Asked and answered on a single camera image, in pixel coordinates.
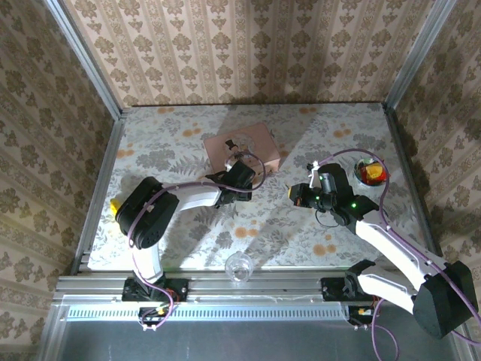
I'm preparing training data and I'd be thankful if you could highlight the pink box with couple print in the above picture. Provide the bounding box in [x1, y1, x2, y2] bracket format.
[204, 123, 283, 174]

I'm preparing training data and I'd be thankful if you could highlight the red yellow snack packet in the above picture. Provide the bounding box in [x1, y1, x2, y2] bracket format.
[353, 157, 390, 187]

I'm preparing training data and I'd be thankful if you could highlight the clear glass cup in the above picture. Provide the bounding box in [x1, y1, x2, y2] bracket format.
[224, 252, 253, 284]

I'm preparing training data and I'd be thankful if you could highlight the black right connector block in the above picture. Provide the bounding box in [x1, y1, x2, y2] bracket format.
[347, 305, 379, 327]

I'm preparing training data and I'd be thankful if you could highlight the black connector block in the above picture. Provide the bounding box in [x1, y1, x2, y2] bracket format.
[347, 305, 379, 327]
[138, 306, 171, 327]

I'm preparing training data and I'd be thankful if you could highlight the black left connector block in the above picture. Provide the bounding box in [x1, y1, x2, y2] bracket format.
[138, 306, 171, 327]

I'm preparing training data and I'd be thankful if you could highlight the grey metal panel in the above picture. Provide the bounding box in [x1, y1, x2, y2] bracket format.
[37, 296, 470, 361]

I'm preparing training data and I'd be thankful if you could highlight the aluminium right side rail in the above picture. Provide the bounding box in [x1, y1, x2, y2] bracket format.
[381, 101, 448, 264]

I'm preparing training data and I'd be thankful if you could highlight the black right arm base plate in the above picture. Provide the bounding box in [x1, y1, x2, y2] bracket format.
[321, 276, 377, 302]

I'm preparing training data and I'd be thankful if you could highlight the aluminium front frame rail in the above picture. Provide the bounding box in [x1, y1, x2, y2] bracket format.
[52, 273, 425, 304]

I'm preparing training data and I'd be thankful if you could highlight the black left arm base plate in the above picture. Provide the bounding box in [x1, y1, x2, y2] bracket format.
[122, 278, 189, 302]

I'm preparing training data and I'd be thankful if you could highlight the slotted grey cable duct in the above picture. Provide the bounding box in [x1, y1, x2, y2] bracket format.
[66, 305, 349, 323]

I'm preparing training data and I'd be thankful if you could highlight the aluminium left side rail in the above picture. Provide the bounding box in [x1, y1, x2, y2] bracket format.
[70, 108, 128, 275]

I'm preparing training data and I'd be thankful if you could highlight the aluminium right frame post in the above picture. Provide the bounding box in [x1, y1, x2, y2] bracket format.
[385, 0, 458, 109]

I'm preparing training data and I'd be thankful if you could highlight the aluminium frame post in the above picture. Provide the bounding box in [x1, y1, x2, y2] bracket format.
[44, 0, 123, 118]
[385, 0, 458, 109]

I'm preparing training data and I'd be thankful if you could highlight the aluminium left frame post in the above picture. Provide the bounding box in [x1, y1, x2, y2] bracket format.
[44, 0, 123, 118]

